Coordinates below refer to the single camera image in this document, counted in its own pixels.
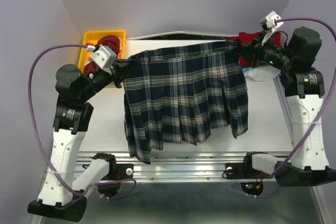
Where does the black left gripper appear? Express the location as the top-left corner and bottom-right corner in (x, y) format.
(81, 56), (135, 98)

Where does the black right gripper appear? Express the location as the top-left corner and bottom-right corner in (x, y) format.
(237, 29), (295, 70)

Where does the navy white plaid skirt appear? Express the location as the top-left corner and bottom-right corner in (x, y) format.
(123, 40), (248, 164)

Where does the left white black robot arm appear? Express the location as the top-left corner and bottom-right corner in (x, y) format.
(27, 61), (134, 222)

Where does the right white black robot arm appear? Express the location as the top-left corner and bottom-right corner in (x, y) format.
(237, 27), (335, 187)

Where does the white blue patterned skirt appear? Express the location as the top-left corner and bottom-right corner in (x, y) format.
(242, 66), (280, 82)

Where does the orange floral white skirt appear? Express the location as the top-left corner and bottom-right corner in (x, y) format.
(83, 34), (125, 59)

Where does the folded red skirt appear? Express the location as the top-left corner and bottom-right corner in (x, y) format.
(226, 32), (282, 68)

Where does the dark red polka dot skirt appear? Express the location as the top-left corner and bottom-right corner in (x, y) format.
(83, 35), (122, 76)

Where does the yellow plastic bin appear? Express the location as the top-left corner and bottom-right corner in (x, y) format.
(78, 30), (126, 88)

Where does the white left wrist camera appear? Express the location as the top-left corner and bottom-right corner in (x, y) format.
(90, 46), (118, 74)

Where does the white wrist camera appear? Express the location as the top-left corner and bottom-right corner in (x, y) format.
(260, 11), (284, 46)
(90, 46), (118, 74)

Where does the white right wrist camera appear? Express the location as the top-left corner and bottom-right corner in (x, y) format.
(260, 11), (284, 46)

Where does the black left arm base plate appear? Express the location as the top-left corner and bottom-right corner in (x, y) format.
(82, 162), (134, 182)

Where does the aluminium table frame rail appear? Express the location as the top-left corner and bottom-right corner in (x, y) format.
(41, 77), (320, 183)

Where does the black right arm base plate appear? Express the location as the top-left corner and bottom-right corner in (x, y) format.
(222, 163), (269, 180)

